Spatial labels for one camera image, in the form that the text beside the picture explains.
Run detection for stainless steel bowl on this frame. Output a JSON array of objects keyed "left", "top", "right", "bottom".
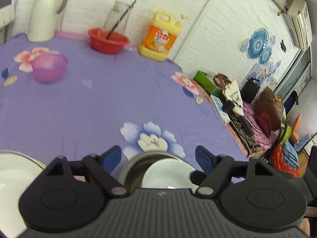
[{"left": 119, "top": 151, "right": 191, "bottom": 193}]

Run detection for white floral plate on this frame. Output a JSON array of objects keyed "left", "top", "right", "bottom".
[{"left": 0, "top": 150, "right": 46, "bottom": 237}]

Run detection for purple plastic bowl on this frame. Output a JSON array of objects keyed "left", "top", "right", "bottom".
[{"left": 31, "top": 53, "right": 68, "bottom": 83}]

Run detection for white tote bag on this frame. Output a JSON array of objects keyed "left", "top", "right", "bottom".
[{"left": 222, "top": 80, "right": 244, "bottom": 116}]

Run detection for purple floral tablecloth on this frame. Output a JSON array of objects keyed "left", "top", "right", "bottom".
[{"left": 1, "top": 35, "right": 246, "bottom": 177}]

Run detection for brown bag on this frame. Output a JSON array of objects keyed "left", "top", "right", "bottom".
[{"left": 253, "top": 87, "right": 284, "bottom": 131}]

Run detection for green box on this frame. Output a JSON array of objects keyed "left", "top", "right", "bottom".
[{"left": 193, "top": 70, "right": 217, "bottom": 95}]

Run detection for red plastic basket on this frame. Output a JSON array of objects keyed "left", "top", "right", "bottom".
[{"left": 88, "top": 28, "right": 130, "bottom": 54}]

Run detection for yellow dish soap bottle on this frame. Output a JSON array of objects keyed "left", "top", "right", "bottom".
[{"left": 139, "top": 10, "right": 190, "bottom": 62}]

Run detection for black straw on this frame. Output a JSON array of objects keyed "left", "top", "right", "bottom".
[{"left": 103, "top": 0, "right": 137, "bottom": 39}]

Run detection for white thermos jug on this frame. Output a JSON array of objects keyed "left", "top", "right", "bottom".
[{"left": 27, "top": 0, "right": 68, "bottom": 42}]

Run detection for clear glass jar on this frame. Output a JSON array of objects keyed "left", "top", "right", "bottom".
[{"left": 102, "top": 1, "right": 131, "bottom": 35}]

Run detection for white air conditioner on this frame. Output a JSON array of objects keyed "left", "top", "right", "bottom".
[{"left": 283, "top": 0, "right": 312, "bottom": 51}]

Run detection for white water dispenser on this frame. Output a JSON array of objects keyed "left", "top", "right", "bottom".
[{"left": 0, "top": 0, "right": 15, "bottom": 45}]

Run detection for blue paper wall decorations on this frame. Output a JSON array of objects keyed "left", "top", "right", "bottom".
[{"left": 240, "top": 28, "right": 281, "bottom": 75}]

